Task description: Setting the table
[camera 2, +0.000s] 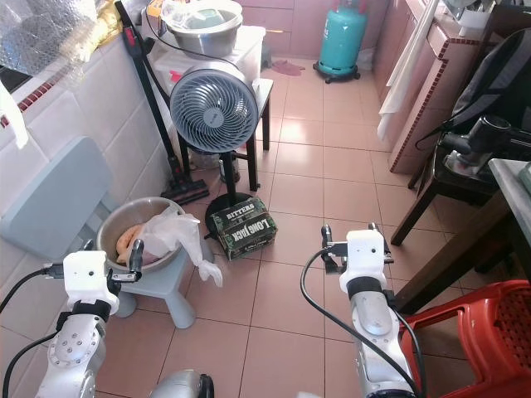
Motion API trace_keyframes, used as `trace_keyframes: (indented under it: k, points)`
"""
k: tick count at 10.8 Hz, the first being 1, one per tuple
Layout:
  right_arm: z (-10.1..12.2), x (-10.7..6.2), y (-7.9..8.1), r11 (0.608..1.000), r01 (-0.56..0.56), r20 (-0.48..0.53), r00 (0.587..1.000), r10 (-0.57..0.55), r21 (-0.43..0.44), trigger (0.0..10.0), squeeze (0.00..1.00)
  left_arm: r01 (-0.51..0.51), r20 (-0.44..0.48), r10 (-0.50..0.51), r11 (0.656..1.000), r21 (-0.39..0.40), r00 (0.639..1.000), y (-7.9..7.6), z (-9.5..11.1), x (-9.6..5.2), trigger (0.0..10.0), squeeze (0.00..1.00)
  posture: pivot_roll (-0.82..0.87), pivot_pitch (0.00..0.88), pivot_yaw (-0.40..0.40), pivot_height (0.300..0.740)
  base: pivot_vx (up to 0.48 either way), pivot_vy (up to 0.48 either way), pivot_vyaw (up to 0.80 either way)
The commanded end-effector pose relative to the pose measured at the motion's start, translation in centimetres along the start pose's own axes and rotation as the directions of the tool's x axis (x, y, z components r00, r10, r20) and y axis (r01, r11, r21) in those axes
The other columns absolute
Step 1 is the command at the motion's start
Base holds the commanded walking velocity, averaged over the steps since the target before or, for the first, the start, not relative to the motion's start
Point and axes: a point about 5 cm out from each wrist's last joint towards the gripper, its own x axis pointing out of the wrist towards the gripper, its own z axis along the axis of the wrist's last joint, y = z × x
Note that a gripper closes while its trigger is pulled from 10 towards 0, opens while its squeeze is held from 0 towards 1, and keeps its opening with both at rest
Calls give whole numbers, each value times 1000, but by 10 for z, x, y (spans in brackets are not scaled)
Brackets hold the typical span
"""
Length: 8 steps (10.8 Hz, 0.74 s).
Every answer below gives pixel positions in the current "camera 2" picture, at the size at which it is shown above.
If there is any orange food piece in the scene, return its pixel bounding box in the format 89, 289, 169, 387
114, 232, 140, 260

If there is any metal bowl with food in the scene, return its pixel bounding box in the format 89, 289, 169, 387
95, 197, 188, 271

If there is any white plastic bag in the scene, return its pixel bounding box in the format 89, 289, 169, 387
137, 206, 226, 289

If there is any grey plastic child chair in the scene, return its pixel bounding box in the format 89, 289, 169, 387
1, 135, 210, 329

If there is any green Bitters Long Jack box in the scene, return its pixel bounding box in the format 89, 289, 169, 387
210, 197, 280, 260

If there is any dark wooden side table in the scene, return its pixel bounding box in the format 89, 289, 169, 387
390, 141, 507, 247

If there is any brown wooden dining table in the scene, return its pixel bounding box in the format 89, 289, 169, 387
415, 158, 531, 316

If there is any silver robot torso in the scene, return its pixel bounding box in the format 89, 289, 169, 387
149, 369, 215, 398

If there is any pink tiled kitchen counter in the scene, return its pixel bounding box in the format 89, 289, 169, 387
372, 0, 500, 176

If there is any white hanging cloth strip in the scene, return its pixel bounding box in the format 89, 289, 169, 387
0, 81, 31, 151

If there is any white hanging towel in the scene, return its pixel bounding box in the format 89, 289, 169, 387
375, 0, 442, 143

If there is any red plastic chair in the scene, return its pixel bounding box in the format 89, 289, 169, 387
398, 279, 531, 398

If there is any black red stick vacuum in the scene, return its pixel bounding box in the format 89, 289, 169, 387
114, 0, 212, 206

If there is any grey standing fan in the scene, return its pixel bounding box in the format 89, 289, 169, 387
170, 68, 262, 241

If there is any teal gas cylinder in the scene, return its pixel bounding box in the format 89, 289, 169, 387
314, 3, 369, 85

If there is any white appliance cabinet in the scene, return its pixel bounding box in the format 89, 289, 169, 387
145, 25, 268, 85

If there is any black backpack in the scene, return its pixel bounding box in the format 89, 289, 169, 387
455, 27, 531, 127

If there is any clear bubble wrap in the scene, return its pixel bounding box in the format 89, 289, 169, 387
0, 0, 110, 77

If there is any large metal basin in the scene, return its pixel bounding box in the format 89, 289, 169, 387
161, 0, 244, 58

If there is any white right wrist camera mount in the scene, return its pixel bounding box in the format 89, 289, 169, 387
340, 230, 388, 291

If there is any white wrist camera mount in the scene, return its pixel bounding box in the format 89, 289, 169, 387
340, 230, 388, 291
63, 250, 119, 309

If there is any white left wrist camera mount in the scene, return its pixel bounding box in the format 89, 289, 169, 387
63, 250, 119, 309

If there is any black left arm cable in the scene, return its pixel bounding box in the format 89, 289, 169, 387
0, 265, 69, 398

